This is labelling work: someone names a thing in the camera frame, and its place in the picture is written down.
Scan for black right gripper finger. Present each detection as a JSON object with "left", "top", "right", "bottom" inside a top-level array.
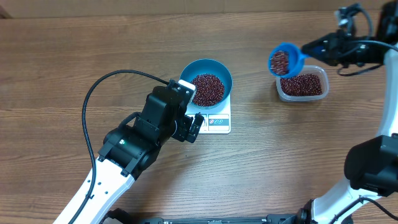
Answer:
[
  {"left": 301, "top": 34, "right": 335, "bottom": 52},
  {"left": 303, "top": 46, "right": 328, "bottom": 63}
]

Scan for blue plastic measuring scoop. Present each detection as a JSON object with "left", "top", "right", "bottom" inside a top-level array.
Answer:
[{"left": 268, "top": 43, "right": 309, "bottom": 78}]

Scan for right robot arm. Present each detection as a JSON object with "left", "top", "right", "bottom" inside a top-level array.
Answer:
[{"left": 286, "top": 1, "right": 397, "bottom": 223}]

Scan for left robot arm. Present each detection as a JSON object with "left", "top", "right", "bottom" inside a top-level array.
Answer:
[{"left": 56, "top": 80, "right": 204, "bottom": 223}]

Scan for white digital kitchen scale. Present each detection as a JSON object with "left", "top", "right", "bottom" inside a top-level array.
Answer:
[{"left": 186, "top": 96, "right": 231, "bottom": 134}]

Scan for teal metal bowl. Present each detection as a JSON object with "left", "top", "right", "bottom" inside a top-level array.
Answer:
[{"left": 180, "top": 58, "right": 233, "bottom": 109}]

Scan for red adzuki beans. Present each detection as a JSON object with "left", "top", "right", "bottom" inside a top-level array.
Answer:
[{"left": 191, "top": 50, "right": 326, "bottom": 107}]

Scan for clear plastic container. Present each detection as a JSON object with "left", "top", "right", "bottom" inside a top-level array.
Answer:
[{"left": 276, "top": 65, "right": 330, "bottom": 103}]

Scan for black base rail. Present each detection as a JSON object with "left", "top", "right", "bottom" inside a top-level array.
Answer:
[{"left": 100, "top": 208, "right": 298, "bottom": 224}]

